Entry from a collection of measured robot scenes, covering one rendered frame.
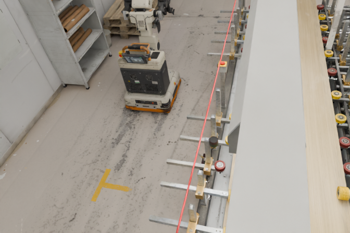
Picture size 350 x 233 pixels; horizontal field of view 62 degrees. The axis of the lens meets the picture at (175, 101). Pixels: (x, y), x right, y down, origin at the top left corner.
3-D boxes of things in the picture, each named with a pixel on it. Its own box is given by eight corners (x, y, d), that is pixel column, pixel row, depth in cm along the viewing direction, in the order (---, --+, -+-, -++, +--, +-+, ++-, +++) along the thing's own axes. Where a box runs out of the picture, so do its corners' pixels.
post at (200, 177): (201, 208, 218) (196, 173, 185) (202, 204, 220) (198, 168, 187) (206, 209, 217) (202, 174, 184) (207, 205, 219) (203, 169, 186)
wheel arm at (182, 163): (166, 164, 227) (165, 161, 224) (167, 161, 230) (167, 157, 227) (222, 173, 215) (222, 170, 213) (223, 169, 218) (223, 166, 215)
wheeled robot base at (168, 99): (170, 115, 377) (167, 101, 360) (125, 110, 394) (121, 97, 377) (182, 81, 423) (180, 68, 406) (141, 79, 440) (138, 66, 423)
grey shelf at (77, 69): (63, 87, 456) (13, -10, 350) (89, 54, 517) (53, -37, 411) (88, 89, 444) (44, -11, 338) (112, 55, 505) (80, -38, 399)
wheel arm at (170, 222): (149, 221, 185) (148, 219, 182) (151, 216, 187) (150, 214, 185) (228, 238, 171) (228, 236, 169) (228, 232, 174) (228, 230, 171)
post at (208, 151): (207, 178, 233) (203, 140, 200) (208, 173, 235) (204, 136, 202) (211, 178, 232) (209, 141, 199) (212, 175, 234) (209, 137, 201)
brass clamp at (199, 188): (195, 198, 193) (194, 194, 190) (198, 180, 203) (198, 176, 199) (203, 199, 192) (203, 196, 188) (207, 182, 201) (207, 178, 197)
